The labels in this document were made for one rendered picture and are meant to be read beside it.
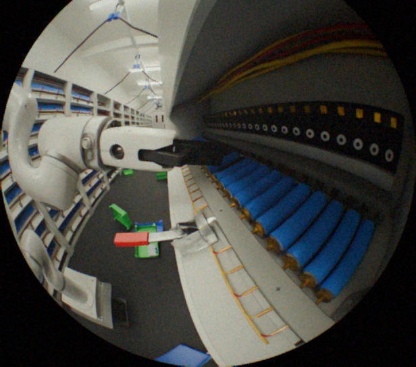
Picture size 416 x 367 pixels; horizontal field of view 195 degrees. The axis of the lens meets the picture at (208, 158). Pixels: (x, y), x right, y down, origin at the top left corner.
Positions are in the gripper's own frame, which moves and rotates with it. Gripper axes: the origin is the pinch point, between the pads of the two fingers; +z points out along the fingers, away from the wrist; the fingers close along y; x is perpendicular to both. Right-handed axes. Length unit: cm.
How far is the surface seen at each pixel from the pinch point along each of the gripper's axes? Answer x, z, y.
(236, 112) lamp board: -8.5, 6.7, 4.6
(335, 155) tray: -4.3, 9.2, -14.9
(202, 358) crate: 99, -3, -52
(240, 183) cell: 1.9, 2.4, -7.7
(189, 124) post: -5.0, 1.6, 34.3
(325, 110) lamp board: -8.4, 7.1, -13.6
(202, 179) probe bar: 3.3, -1.1, -3.5
